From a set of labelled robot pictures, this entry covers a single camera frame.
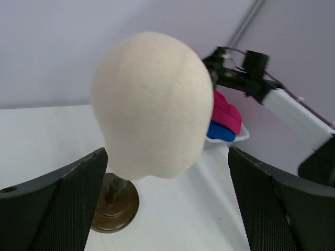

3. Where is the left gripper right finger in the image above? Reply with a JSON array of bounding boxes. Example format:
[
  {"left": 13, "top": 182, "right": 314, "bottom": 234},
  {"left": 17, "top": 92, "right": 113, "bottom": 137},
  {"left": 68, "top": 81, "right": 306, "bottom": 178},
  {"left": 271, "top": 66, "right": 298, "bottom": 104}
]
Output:
[{"left": 228, "top": 147, "right": 334, "bottom": 250}]

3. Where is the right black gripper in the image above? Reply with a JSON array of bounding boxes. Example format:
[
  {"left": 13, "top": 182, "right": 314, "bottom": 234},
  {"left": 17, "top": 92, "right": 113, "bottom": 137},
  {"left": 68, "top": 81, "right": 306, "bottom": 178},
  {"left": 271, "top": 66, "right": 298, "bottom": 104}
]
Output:
[{"left": 202, "top": 47, "right": 251, "bottom": 92}]

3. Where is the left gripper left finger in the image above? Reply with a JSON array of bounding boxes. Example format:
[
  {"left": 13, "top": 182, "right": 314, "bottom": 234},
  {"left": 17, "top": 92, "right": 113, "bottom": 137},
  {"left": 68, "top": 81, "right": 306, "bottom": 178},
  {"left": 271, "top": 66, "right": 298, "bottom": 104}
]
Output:
[{"left": 1, "top": 147, "right": 108, "bottom": 250}]

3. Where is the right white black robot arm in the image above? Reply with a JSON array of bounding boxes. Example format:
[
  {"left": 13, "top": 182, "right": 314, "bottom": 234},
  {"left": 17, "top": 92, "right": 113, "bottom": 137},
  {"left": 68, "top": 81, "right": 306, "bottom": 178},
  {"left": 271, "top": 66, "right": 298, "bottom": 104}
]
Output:
[{"left": 202, "top": 47, "right": 334, "bottom": 187}]

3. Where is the right corner aluminium profile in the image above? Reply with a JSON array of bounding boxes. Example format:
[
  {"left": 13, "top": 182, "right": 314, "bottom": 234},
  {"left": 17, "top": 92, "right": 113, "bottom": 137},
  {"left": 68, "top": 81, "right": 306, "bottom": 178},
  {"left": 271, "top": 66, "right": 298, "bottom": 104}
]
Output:
[{"left": 227, "top": 0, "right": 266, "bottom": 48}]

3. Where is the blue baseball cap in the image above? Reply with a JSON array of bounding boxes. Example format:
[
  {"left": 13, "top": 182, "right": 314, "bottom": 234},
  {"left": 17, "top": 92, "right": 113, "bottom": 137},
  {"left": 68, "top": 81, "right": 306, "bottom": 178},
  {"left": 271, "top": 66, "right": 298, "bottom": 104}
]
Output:
[{"left": 207, "top": 120, "right": 236, "bottom": 142}]

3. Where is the cream mannequin head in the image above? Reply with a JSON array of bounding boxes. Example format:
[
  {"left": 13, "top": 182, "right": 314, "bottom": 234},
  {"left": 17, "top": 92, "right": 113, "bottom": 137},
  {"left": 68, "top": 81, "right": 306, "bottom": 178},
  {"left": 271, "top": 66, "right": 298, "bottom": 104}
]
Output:
[{"left": 91, "top": 32, "right": 214, "bottom": 180}]

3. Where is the white perforated plastic basket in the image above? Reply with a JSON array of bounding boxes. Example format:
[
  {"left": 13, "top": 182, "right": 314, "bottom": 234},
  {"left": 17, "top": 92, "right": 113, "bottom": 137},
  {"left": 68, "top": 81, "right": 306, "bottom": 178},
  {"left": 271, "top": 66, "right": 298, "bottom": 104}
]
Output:
[{"left": 204, "top": 121, "right": 250, "bottom": 150}]

